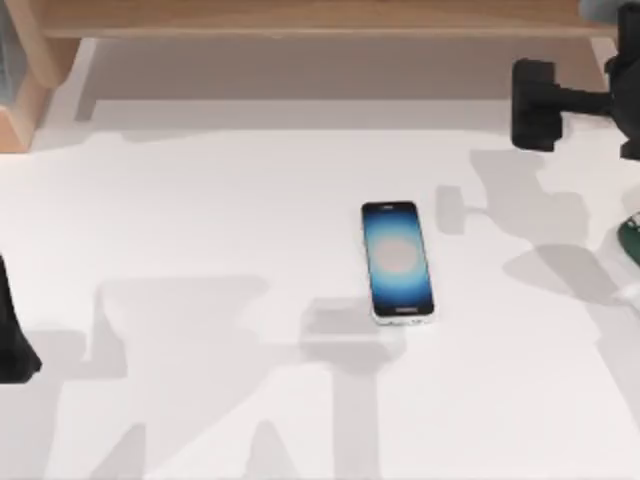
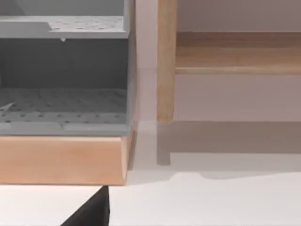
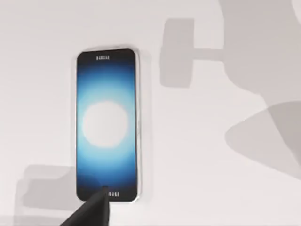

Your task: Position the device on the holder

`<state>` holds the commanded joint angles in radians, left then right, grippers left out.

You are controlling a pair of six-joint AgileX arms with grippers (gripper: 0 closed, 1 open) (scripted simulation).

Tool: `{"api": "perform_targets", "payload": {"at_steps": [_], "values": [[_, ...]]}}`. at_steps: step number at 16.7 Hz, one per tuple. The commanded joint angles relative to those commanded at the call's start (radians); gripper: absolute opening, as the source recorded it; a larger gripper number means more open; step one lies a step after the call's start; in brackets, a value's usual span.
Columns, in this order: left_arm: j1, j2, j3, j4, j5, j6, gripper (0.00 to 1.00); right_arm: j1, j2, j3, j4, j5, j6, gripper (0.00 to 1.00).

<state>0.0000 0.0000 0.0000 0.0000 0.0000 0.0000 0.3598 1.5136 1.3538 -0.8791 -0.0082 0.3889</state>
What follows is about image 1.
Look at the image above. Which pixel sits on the pale grey rounded box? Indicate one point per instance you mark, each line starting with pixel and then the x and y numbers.
pixel 599 9

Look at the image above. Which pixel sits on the dark green and white object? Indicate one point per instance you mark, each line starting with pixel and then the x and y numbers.
pixel 631 237

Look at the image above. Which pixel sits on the black smartphone with blue screen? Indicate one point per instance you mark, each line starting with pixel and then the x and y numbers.
pixel 397 257

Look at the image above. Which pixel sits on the pale wooden shelf unit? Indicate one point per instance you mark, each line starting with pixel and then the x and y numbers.
pixel 310 17

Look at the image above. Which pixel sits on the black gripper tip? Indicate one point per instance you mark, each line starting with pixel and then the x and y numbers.
pixel 12 350

